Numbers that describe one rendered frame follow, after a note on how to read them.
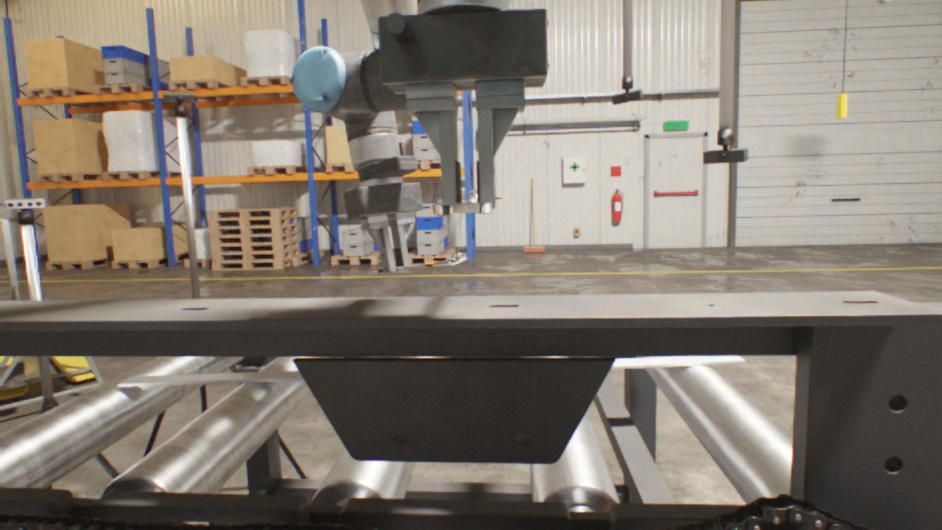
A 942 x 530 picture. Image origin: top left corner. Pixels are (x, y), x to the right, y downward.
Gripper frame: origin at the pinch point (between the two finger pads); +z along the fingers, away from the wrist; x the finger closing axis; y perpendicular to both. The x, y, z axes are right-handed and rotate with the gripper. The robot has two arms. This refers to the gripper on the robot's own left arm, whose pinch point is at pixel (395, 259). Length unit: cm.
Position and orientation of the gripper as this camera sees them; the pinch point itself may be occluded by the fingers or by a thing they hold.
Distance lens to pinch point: 87.1
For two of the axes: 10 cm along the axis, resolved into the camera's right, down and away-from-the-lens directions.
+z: 1.8, 9.8, 0.0
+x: -7.5, 1.3, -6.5
